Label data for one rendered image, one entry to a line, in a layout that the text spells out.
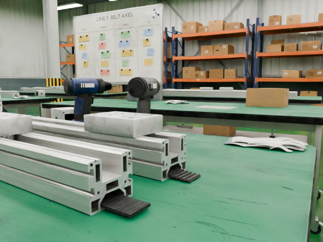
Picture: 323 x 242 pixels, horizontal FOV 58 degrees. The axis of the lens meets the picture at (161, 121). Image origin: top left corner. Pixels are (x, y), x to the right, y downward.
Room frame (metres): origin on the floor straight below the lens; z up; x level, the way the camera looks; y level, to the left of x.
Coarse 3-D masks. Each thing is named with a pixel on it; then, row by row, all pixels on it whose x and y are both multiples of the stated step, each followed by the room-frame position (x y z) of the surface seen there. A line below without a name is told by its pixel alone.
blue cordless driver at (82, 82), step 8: (64, 80) 1.02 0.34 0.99; (72, 80) 1.02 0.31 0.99; (80, 80) 1.03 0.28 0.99; (88, 80) 1.04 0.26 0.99; (96, 80) 1.06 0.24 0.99; (64, 88) 1.03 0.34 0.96; (72, 88) 1.01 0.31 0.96; (80, 88) 1.02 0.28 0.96; (88, 88) 1.04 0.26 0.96; (96, 88) 1.05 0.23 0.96; (104, 88) 1.07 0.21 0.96; (80, 96) 1.04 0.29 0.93; (88, 96) 1.05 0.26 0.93; (80, 104) 1.03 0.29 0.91; (88, 104) 1.05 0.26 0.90; (80, 112) 1.03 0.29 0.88; (88, 112) 1.05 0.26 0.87; (72, 120) 1.05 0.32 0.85; (80, 120) 1.03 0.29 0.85
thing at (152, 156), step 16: (48, 128) 0.80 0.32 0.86; (64, 128) 0.76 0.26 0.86; (80, 128) 0.75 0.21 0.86; (112, 144) 0.66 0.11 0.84; (128, 144) 0.64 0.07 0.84; (144, 144) 0.60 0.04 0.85; (160, 144) 0.58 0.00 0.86; (176, 144) 0.64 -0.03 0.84; (128, 160) 0.63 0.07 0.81; (144, 160) 0.62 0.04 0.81; (160, 160) 0.58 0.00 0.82; (176, 160) 0.63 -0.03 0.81; (144, 176) 0.60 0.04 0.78; (160, 176) 0.58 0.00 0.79
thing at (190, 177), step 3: (189, 174) 0.60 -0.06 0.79; (192, 174) 0.60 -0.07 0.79; (195, 174) 0.61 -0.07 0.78; (198, 174) 0.60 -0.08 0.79; (186, 177) 0.58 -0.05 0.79; (189, 177) 0.59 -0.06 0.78; (192, 177) 0.58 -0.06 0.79; (195, 177) 0.59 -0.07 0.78; (198, 177) 0.60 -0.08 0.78; (183, 180) 0.57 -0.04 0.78; (186, 180) 0.57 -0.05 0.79; (189, 180) 0.57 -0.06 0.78; (192, 180) 0.58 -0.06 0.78
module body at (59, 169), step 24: (0, 144) 0.57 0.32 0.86; (24, 144) 0.55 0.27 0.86; (48, 144) 0.60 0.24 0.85; (72, 144) 0.56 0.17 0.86; (96, 144) 0.55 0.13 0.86; (0, 168) 0.58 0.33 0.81; (24, 168) 0.52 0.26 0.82; (48, 168) 0.48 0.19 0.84; (72, 168) 0.46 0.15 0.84; (96, 168) 0.44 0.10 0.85; (120, 168) 0.48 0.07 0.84; (48, 192) 0.48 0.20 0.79; (72, 192) 0.44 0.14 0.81; (96, 192) 0.43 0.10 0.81; (120, 192) 0.49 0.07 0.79
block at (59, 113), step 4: (52, 108) 1.22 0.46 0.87; (56, 108) 1.22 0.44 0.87; (60, 108) 1.22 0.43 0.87; (64, 108) 1.22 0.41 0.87; (68, 108) 1.22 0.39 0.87; (72, 108) 1.22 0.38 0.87; (52, 112) 1.21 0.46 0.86; (56, 112) 1.18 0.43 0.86; (60, 112) 1.15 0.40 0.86; (64, 112) 1.16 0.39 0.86; (68, 112) 1.17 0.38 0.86; (72, 112) 1.18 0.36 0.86; (52, 116) 1.21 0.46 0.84; (56, 116) 1.18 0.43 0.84; (60, 116) 1.15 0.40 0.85; (64, 116) 1.16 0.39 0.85; (68, 116) 1.19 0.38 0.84; (72, 116) 1.20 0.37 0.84; (68, 120) 1.19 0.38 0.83
